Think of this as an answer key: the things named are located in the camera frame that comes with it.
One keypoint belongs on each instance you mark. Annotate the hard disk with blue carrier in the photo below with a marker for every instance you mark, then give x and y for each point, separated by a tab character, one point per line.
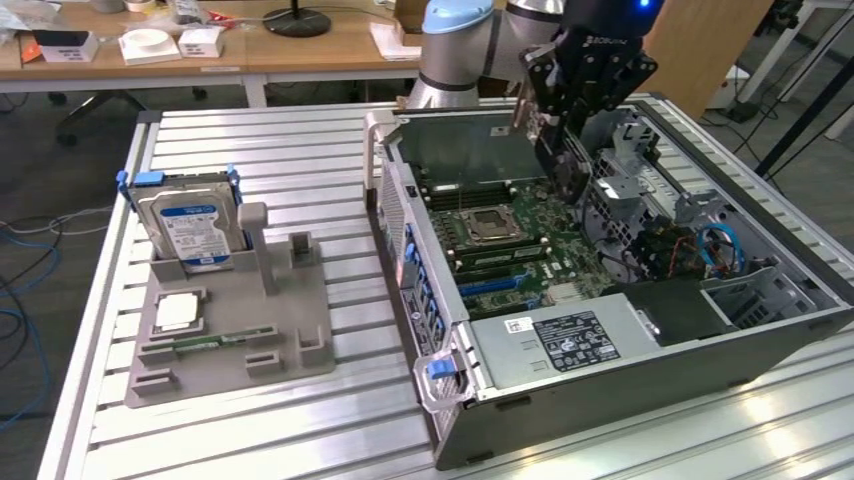
190	230

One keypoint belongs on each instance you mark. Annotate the white box with black lid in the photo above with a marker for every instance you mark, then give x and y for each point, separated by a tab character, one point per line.
63	47

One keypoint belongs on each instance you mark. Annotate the small white cabinet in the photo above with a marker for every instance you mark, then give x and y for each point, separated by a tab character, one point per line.
731	90

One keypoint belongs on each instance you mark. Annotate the grey metal drive cage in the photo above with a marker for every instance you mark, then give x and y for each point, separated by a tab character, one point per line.
634	200

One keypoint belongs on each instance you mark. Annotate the wooden desk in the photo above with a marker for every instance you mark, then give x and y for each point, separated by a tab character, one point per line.
107	67

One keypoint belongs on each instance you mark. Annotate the grey power supply unit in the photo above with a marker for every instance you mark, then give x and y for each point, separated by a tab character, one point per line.
521	350

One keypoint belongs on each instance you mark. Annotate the blue expansion slot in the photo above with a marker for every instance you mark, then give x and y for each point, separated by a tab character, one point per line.
494	286

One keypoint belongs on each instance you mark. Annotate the white paper stack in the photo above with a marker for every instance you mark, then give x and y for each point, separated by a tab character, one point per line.
397	45

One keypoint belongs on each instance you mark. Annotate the green RAM stick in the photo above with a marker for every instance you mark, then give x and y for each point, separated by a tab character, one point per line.
201	343
501	255

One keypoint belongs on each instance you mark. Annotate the grey parts rack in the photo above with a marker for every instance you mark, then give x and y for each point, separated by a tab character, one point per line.
247	320

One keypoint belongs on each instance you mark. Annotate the wooden cabinet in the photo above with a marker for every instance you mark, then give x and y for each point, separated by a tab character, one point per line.
708	50

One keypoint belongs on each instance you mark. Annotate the brown cardboard box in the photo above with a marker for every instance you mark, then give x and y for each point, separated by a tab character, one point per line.
409	15

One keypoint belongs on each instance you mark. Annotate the blue case latch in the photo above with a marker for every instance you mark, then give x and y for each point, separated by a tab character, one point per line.
440	369

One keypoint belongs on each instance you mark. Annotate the grey disk bay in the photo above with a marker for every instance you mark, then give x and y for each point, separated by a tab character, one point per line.
768	295

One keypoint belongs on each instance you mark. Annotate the black office chair base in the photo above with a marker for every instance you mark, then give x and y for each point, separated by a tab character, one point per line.
74	125

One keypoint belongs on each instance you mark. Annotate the black graphics card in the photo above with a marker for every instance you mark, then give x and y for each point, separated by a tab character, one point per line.
568	170

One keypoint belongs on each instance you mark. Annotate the CPU socket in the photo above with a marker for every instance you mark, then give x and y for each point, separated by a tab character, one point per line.
490	225

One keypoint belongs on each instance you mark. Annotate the black slanted pole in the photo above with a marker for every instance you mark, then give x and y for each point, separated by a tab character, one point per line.
804	107

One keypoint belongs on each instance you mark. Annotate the plain white box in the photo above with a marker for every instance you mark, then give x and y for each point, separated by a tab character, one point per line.
201	42

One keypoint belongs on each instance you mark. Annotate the dark grey PC case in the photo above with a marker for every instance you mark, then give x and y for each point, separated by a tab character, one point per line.
634	400

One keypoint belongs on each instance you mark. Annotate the silver CPU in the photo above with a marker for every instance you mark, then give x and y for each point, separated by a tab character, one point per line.
177	315

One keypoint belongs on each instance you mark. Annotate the black lamp base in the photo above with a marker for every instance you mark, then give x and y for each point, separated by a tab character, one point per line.
297	22

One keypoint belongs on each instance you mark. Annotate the green motherboard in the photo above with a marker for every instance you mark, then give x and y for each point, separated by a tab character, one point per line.
534	235

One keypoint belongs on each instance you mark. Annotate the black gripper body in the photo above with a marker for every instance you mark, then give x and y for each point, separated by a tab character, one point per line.
601	30

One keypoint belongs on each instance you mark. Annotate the white round-hole box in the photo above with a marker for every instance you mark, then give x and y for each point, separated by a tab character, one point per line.
150	47

